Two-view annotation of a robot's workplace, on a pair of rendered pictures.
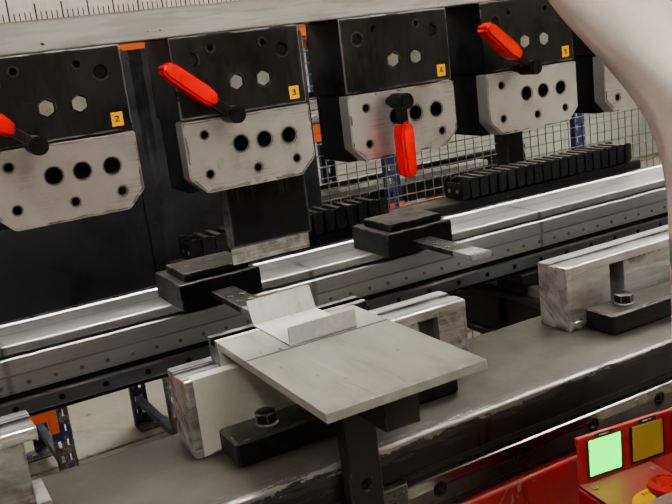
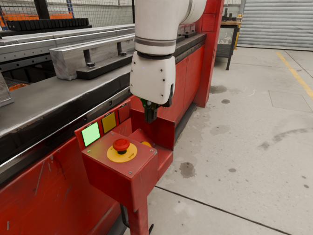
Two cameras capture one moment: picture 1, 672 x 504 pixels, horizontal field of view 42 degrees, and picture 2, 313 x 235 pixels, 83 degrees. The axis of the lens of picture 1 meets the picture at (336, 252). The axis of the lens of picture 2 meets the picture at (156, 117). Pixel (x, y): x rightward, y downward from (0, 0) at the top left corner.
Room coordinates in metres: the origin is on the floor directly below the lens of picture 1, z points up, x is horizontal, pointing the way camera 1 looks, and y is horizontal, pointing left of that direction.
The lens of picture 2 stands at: (0.56, -0.19, 1.07)
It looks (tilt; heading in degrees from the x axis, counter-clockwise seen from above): 31 degrees down; 322
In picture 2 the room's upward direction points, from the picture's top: straight up
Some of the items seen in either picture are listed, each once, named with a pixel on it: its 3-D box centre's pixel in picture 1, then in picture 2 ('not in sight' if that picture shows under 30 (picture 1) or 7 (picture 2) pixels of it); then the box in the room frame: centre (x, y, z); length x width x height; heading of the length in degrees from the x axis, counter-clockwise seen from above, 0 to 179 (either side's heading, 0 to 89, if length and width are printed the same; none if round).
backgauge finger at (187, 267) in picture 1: (227, 287); not in sight; (1.15, 0.15, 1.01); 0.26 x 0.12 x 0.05; 27
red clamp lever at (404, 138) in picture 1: (401, 135); not in sight; (1.02, -0.09, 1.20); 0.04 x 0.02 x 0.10; 27
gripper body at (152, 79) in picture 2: not in sight; (153, 73); (0.87, -0.43, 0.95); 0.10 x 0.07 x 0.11; 20
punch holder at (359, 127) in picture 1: (382, 84); not in sight; (1.09, -0.08, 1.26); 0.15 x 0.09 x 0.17; 117
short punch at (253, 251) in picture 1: (266, 216); not in sight; (1.01, 0.08, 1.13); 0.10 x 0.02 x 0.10; 117
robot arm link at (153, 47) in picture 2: not in sight; (154, 44); (0.87, -0.43, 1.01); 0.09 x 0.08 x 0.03; 20
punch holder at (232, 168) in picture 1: (231, 108); not in sight; (1.00, 0.10, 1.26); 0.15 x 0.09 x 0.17; 117
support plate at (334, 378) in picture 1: (342, 354); not in sight; (0.88, 0.01, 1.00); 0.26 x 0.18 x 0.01; 27
